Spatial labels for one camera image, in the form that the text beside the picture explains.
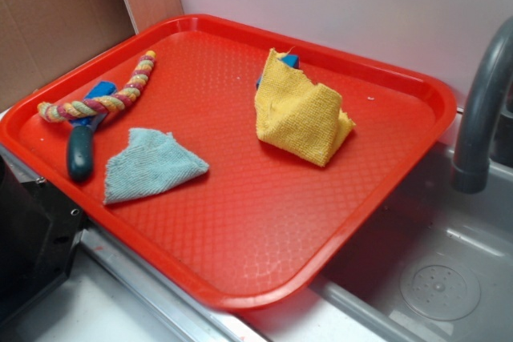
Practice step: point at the blue block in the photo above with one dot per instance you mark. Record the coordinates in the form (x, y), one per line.
(291, 60)

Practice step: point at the red plastic tray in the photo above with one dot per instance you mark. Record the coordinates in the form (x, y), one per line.
(261, 223)

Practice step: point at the yellow microfibre cloth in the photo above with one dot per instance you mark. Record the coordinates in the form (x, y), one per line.
(298, 116)

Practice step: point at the light blue microfibre cloth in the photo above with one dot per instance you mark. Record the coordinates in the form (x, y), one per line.
(153, 162)

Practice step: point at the grey plastic toy sink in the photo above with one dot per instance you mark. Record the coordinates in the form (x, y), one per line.
(431, 264)

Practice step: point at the grey toy faucet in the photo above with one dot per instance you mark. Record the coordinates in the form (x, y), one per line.
(485, 131)

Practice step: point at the brown cardboard panel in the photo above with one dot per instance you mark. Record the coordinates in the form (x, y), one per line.
(44, 39)

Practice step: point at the multicolour twisted rope toy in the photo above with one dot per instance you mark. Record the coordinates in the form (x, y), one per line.
(93, 106)

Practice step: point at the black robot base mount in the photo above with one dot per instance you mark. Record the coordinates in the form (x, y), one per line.
(40, 231)

